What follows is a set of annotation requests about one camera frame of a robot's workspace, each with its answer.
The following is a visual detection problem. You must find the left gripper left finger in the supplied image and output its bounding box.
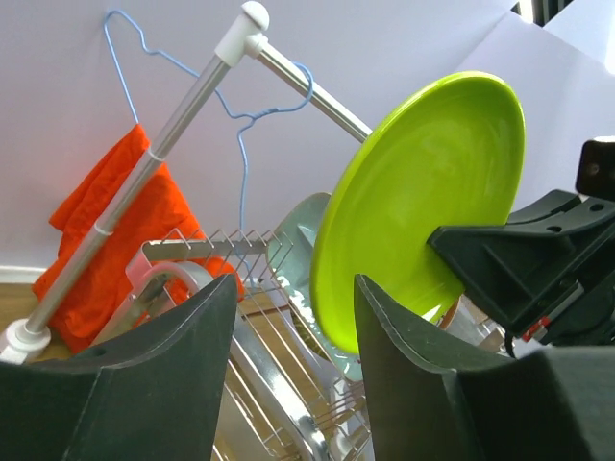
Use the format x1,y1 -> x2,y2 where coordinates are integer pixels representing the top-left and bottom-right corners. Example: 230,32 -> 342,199
1,275 -> 237,460

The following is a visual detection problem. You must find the white clothes rack frame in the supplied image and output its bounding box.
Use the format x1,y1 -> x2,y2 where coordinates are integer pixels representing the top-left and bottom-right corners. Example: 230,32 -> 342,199
1,1 -> 372,365

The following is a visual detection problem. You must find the pale blue rectangular dish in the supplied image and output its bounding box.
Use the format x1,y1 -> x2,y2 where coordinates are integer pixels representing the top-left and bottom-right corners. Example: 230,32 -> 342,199
266,192 -> 362,382

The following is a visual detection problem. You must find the orange cloth on hanger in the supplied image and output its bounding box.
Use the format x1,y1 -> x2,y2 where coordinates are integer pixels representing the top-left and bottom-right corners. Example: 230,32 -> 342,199
31,123 -> 246,354

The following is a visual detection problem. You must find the blue wire hanger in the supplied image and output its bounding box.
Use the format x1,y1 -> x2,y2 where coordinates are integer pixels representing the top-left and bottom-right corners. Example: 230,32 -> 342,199
103,9 -> 316,284

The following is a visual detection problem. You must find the steel two-tier dish rack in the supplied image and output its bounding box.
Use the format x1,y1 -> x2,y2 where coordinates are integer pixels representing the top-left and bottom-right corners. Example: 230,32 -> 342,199
95,230 -> 371,460

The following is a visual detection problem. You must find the lime green plate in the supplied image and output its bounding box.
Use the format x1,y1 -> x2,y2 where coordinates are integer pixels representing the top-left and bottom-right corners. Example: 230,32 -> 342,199
309,71 -> 526,353

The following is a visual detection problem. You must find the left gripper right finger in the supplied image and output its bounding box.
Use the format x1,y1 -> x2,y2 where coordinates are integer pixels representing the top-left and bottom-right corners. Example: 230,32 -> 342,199
354,275 -> 614,460

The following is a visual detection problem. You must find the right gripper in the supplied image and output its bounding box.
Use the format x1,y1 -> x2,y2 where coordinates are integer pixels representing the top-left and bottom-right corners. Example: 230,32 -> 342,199
429,136 -> 614,357

